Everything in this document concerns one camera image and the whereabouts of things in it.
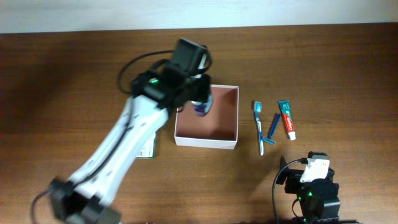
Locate green white soap box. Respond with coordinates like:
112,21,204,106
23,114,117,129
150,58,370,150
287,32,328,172
136,133,156,159

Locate blue disposable razor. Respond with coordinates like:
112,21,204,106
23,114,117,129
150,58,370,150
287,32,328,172
262,113,281,145

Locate red green toothpaste tube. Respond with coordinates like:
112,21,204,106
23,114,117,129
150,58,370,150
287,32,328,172
278,100,296,141

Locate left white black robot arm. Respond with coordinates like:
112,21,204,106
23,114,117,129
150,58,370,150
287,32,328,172
45,38,213,223

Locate white open cardboard box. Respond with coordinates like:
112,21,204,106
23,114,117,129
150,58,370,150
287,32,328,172
174,85,239,150

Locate purple soap pump bottle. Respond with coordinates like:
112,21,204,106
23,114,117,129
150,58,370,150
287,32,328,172
190,74,215,118

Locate blue white toothbrush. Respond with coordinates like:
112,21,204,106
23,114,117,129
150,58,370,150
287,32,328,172
254,101,264,156

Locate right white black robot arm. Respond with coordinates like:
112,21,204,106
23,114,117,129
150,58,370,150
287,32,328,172
271,151,341,223

